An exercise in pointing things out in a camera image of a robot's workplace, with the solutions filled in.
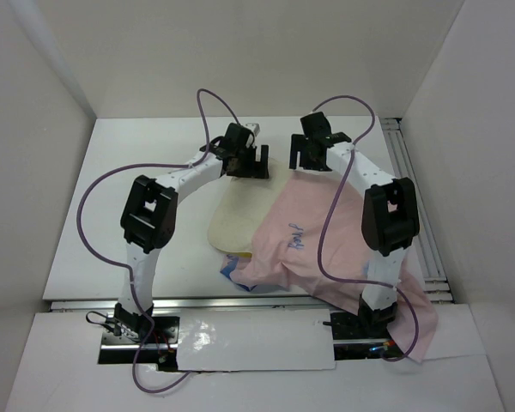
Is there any cream quilted pillow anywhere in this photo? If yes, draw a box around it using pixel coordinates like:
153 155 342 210
208 159 293 257

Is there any pink printed pillowcase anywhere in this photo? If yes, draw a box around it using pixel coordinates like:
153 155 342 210
217 167 439 364

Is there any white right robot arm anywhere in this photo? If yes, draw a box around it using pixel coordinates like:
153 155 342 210
289 112 420 336

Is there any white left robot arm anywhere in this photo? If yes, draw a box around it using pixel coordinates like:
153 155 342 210
114 123 269 342

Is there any white cover sheet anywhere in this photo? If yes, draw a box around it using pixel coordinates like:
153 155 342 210
176 309 336 372

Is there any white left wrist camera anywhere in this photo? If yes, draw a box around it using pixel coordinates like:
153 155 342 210
244 123 260 136

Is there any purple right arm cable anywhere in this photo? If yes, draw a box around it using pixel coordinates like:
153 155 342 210
311 94 421 362

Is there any aluminium frame rails right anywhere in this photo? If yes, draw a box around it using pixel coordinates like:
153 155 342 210
380 118 455 305

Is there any aluminium front rail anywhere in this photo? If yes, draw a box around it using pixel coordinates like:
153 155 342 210
51 296 403 372

